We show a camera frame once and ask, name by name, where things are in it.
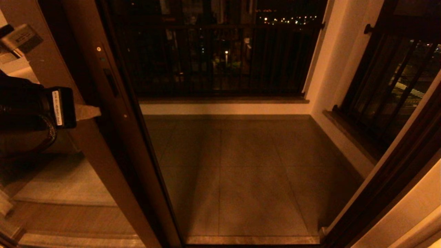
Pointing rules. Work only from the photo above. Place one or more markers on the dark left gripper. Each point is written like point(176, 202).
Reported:
point(70, 110)

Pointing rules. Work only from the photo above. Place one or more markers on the brown framed fixed glass panel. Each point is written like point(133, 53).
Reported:
point(100, 165)

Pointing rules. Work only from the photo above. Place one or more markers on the black side window railing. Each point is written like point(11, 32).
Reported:
point(406, 32)

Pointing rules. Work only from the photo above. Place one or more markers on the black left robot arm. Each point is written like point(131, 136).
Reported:
point(20, 113)

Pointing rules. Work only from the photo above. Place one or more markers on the black railing wall bracket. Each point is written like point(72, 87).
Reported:
point(368, 29)
point(335, 109)
point(322, 26)

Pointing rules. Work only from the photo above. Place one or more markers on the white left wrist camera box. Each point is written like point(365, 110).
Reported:
point(20, 39)

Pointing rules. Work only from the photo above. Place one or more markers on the long dark stone window sill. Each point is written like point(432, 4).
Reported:
point(348, 132)

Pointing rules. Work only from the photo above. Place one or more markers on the black balcony railing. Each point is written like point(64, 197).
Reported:
point(213, 62)

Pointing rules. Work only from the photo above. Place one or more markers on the white label tag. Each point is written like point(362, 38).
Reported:
point(57, 107)

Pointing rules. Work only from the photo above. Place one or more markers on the brown framed sliding glass door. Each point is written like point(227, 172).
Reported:
point(134, 144)

